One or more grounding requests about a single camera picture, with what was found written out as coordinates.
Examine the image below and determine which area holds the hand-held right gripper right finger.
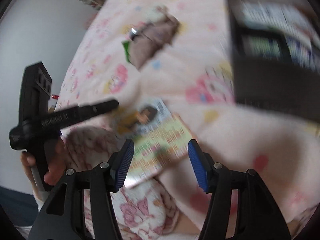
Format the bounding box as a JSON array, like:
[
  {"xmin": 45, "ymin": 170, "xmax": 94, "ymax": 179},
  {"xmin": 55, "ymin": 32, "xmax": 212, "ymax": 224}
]
[{"xmin": 187, "ymin": 139, "xmax": 292, "ymax": 240}]

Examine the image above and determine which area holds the taupe fabric pouch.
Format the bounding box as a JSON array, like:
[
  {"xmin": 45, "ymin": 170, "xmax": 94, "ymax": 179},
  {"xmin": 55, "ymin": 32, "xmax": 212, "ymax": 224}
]
[{"xmin": 130, "ymin": 12, "xmax": 180, "ymax": 70}]

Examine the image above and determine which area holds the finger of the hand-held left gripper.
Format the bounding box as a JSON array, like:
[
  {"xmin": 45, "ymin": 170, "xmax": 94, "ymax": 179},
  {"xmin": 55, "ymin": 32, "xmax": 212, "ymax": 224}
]
[{"xmin": 59, "ymin": 99, "xmax": 119, "ymax": 128}]

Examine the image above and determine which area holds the dark blue cloth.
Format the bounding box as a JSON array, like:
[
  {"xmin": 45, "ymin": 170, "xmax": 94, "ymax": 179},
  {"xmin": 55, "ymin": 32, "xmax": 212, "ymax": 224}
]
[{"xmin": 0, "ymin": 185, "xmax": 40, "ymax": 228}]

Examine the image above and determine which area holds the black storage box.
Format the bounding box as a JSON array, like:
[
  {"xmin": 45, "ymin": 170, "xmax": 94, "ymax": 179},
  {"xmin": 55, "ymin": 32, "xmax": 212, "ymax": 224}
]
[{"xmin": 222, "ymin": 0, "xmax": 320, "ymax": 120}]

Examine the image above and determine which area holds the green packet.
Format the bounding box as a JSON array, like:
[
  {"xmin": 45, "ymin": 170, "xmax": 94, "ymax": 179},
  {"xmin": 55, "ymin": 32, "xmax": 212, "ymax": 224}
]
[{"xmin": 122, "ymin": 40, "xmax": 133, "ymax": 64}]

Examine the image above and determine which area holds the person's left hand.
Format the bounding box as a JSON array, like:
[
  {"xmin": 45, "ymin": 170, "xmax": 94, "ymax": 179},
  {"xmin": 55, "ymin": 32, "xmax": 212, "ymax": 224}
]
[{"xmin": 20, "ymin": 137, "xmax": 68, "ymax": 193}]

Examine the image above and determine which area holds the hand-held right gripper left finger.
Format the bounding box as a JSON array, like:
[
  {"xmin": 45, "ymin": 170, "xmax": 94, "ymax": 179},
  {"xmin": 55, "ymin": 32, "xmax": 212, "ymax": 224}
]
[{"xmin": 28, "ymin": 138, "xmax": 135, "ymax": 240}]

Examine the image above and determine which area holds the colourful printed card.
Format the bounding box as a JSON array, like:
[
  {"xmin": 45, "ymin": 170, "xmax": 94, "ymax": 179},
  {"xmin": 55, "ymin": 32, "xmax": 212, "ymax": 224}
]
[{"xmin": 117, "ymin": 99, "xmax": 198, "ymax": 189}]

